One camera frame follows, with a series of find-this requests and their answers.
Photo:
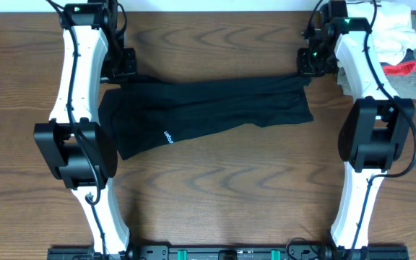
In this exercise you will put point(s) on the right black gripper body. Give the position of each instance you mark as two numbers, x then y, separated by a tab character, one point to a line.
317	61

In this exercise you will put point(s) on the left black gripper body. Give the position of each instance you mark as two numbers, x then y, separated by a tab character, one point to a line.
117	65

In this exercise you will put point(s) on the black t-shirt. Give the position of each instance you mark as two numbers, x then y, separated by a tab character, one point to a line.
147	113

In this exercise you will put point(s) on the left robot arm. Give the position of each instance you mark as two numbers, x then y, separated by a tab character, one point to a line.
74	145

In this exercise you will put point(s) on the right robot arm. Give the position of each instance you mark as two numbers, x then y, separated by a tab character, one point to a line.
377	140

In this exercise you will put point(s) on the white folded garment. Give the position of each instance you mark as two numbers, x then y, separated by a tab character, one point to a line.
392	37

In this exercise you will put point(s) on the red and black folded garment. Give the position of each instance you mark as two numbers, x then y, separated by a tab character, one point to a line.
405	67

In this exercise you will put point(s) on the grey folded garment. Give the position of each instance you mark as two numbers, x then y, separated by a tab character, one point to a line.
414	83

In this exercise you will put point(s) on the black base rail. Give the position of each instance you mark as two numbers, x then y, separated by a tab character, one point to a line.
297	249

